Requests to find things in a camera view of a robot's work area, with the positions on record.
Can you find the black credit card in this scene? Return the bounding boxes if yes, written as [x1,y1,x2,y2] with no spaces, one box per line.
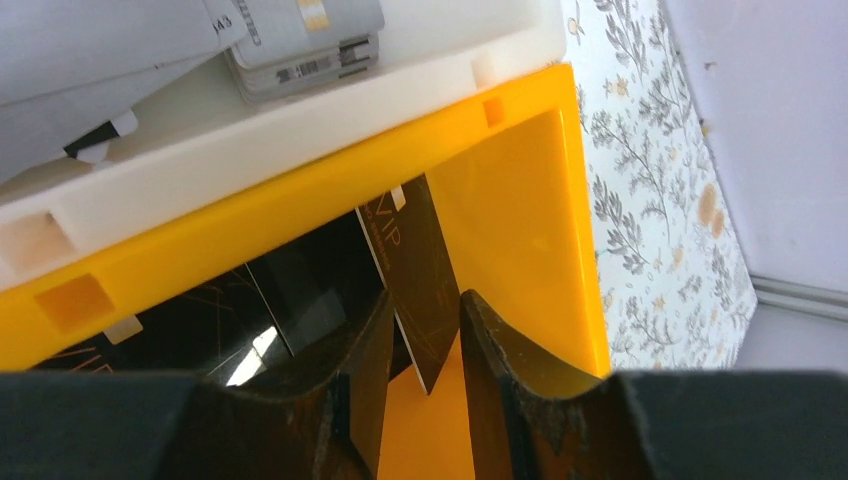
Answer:
[37,211,382,385]
[356,174,460,394]

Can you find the white plastic bin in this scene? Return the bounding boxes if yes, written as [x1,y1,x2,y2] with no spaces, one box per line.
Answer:
[1,1,566,289]

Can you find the yellow plastic divided bin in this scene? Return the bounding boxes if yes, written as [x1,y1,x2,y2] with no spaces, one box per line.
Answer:
[0,62,612,480]

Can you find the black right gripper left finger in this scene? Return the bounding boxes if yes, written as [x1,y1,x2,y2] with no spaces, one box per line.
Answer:
[1,291,394,479]

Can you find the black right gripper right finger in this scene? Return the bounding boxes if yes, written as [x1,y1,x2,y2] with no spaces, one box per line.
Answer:
[460,290,847,479]

